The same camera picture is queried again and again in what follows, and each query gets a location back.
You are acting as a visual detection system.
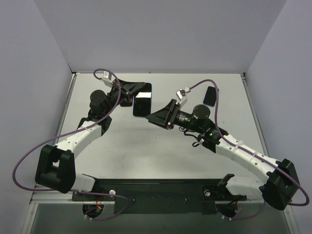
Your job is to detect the light blue cased phone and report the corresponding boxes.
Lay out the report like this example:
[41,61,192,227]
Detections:
[133,83,152,118]

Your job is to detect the blue phone black screen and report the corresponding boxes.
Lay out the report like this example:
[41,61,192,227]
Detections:
[203,86,216,107]

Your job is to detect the black phone case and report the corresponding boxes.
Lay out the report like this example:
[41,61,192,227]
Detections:
[77,118,94,130]
[120,99,133,107]

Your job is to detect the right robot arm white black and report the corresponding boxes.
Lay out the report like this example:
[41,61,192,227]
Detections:
[146,99,299,210]

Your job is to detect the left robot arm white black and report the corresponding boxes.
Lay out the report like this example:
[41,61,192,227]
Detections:
[35,80,146,201]

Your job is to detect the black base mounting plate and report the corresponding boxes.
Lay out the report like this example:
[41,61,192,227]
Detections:
[72,179,247,215]

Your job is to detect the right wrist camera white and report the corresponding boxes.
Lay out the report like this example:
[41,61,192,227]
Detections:
[176,87,190,107]

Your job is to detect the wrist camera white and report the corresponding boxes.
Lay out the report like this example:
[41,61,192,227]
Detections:
[176,87,190,107]
[101,71,113,88]

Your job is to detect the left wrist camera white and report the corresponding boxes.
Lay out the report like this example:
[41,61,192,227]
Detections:
[101,71,113,88]

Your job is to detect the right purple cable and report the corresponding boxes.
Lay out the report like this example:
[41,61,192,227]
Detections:
[187,79,308,221]

